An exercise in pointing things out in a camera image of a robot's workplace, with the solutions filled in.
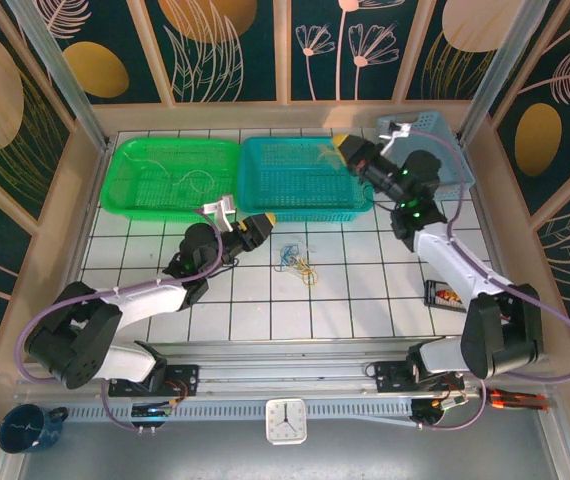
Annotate light blue plastic basket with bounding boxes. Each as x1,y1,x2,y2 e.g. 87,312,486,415
375,110,476,201

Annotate teal plastic basket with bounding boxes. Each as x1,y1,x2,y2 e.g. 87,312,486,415
238,135,375,225

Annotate green plastic basket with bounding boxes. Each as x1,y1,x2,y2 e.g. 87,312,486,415
99,137,241,225

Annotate black orange bit case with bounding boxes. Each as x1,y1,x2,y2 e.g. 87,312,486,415
423,279,469,312

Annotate black mounting plate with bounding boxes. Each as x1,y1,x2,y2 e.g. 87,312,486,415
108,363,201,398
373,360,466,396

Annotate black controller board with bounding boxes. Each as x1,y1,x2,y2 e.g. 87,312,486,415
411,398,469,427
131,402,174,420

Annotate white square clock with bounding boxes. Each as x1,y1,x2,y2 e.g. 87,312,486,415
264,398,308,446

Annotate orange black screwdriver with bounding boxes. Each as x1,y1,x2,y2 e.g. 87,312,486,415
484,387,549,401
488,398,547,412

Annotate dark blue mug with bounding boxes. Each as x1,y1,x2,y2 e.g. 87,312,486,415
0,403,70,455

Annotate purple cable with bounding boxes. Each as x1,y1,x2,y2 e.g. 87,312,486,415
17,207,226,432
408,128,570,432

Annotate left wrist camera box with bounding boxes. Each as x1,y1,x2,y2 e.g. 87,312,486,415
203,196,239,234

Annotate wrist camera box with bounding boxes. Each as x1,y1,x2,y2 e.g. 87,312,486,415
377,118,412,156
203,196,239,234

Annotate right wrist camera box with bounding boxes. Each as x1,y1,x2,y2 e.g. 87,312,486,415
377,118,412,156

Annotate aluminium frame post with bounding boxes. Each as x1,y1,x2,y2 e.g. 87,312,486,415
4,0,112,152
456,0,550,147

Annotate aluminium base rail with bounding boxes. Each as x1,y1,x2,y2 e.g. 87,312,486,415
17,339,559,401

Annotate grey slotted cable duct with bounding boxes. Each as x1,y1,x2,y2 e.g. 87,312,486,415
62,398,419,422

